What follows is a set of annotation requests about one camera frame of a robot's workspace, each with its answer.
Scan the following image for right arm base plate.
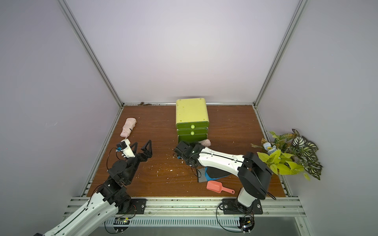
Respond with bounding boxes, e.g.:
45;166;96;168
221;198;263;215

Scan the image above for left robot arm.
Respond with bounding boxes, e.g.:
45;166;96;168
43;139;153;236

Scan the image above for yellow-green drawer cabinet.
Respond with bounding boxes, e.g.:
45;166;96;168
176;98;209;143

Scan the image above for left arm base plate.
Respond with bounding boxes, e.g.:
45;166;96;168
116;198;147;215

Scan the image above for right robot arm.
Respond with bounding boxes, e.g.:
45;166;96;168
174;141;273;207

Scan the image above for left electronics board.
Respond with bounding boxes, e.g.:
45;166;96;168
113;218;131;233

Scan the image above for artificial potted plant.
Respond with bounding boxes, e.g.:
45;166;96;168
251;129;323;180

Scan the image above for black and blue work glove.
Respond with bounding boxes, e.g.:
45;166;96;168
196;167;231;183

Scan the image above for electronics board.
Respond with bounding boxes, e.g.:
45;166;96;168
113;218;131;233
239;214;255;234

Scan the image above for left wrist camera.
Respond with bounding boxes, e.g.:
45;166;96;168
116;139;135;159

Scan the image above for aluminium front rail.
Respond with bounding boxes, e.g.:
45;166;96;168
64;197;314;236

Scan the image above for pink plastic scoop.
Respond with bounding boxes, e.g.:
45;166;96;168
206;181;235;194

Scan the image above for pink umbrella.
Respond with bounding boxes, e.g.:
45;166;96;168
120;118;137;138
199;139;211;147

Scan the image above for right electronics board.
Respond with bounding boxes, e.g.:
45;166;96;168
239;214;255;234

